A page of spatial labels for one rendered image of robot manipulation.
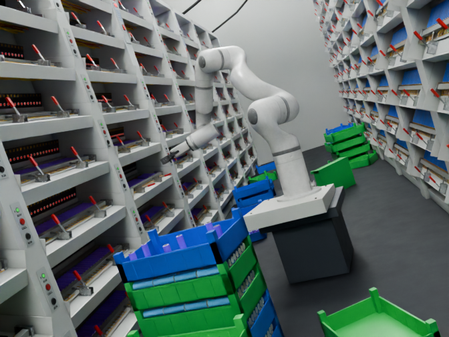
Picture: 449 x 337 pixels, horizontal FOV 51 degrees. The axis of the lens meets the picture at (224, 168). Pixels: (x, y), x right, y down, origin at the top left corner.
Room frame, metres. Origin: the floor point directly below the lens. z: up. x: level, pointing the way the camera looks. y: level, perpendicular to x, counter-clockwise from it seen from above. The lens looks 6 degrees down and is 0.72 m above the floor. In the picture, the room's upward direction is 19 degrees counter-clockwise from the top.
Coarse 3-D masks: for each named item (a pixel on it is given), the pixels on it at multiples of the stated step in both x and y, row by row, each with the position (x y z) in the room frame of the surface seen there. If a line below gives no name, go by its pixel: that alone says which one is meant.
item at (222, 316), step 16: (256, 272) 1.25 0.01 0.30; (256, 288) 1.20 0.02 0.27; (240, 304) 1.09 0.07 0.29; (256, 304) 1.17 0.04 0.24; (144, 320) 1.19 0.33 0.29; (160, 320) 1.17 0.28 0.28; (176, 320) 1.15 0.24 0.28; (192, 320) 1.14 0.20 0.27; (208, 320) 1.12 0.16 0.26; (224, 320) 1.10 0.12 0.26; (144, 336) 1.20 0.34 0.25
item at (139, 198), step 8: (144, 168) 2.62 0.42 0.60; (152, 168) 2.61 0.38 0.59; (160, 168) 2.60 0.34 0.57; (168, 168) 2.59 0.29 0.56; (128, 176) 2.47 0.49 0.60; (168, 176) 2.58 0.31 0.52; (160, 184) 2.38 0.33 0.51; (168, 184) 2.52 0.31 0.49; (152, 192) 2.25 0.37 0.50; (136, 200) 2.03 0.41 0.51; (144, 200) 2.14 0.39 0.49
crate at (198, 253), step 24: (240, 216) 1.25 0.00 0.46; (168, 240) 1.36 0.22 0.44; (192, 240) 1.33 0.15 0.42; (216, 240) 1.09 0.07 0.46; (240, 240) 1.20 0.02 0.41; (120, 264) 1.20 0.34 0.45; (144, 264) 1.17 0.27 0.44; (168, 264) 1.14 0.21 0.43; (192, 264) 1.11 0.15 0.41; (216, 264) 1.09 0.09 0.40
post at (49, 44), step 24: (24, 0) 1.93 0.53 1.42; (48, 0) 1.91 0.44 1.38; (24, 48) 1.95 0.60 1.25; (48, 48) 1.93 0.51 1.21; (48, 96) 1.94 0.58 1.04; (72, 96) 1.92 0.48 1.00; (96, 120) 1.93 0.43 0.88; (72, 144) 1.94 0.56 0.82; (96, 144) 1.91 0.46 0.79; (120, 168) 1.99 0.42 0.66; (96, 192) 1.93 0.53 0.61; (120, 192) 1.91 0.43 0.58; (96, 240) 1.95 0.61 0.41; (144, 240) 1.96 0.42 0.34
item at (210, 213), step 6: (198, 204) 3.30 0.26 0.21; (204, 204) 3.29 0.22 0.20; (210, 204) 3.28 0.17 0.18; (216, 204) 3.27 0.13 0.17; (192, 210) 3.22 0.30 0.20; (198, 210) 3.21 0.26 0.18; (204, 210) 3.20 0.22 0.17; (210, 210) 3.27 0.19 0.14; (216, 210) 3.27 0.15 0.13; (192, 216) 3.05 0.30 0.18; (198, 216) 3.02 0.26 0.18; (204, 216) 3.09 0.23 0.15; (210, 216) 3.09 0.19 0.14; (216, 216) 3.23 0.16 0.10; (198, 222) 2.84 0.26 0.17; (204, 222) 2.96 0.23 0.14
